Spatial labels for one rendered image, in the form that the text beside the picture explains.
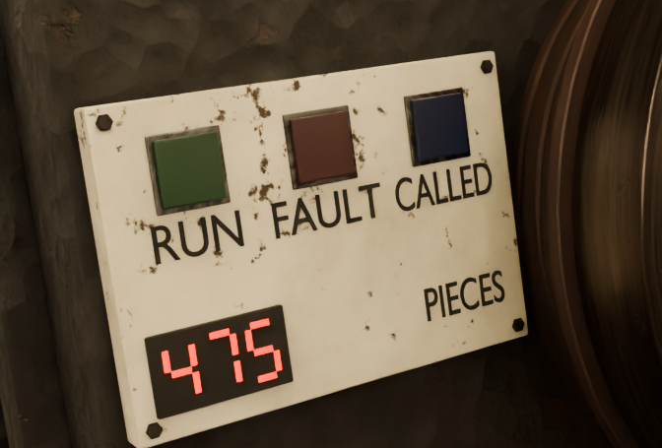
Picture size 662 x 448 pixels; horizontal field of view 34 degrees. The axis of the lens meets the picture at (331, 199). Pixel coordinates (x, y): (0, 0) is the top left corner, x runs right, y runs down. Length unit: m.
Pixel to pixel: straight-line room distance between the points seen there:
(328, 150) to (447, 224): 0.10
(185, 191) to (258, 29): 0.11
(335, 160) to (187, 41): 0.10
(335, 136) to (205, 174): 0.08
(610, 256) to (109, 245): 0.27
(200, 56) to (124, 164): 0.08
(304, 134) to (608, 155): 0.17
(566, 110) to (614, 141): 0.04
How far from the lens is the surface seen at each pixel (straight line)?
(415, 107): 0.64
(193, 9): 0.61
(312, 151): 0.61
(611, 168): 0.61
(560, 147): 0.63
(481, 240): 0.68
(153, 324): 0.58
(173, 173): 0.57
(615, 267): 0.61
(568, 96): 0.63
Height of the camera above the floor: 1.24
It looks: 6 degrees down
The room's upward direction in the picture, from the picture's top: 8 degrees counter-clockwise
